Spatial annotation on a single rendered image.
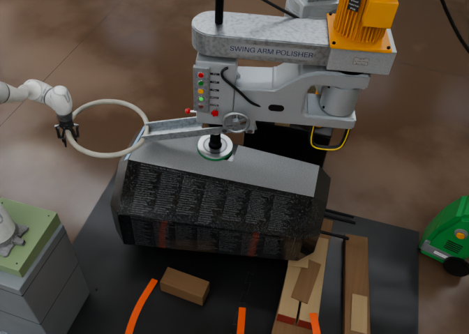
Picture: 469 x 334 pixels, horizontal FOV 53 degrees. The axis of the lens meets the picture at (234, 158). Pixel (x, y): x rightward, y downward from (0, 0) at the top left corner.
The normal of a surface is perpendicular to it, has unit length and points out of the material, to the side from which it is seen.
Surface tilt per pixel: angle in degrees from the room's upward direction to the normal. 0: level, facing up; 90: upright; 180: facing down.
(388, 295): 0
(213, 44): 90
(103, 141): 0
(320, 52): 90
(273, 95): 90
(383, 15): 90
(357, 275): 0
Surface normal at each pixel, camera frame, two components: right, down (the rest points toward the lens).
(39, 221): -0.02, -0.64
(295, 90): -0.07, 0.74
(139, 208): -0.11, 0.03
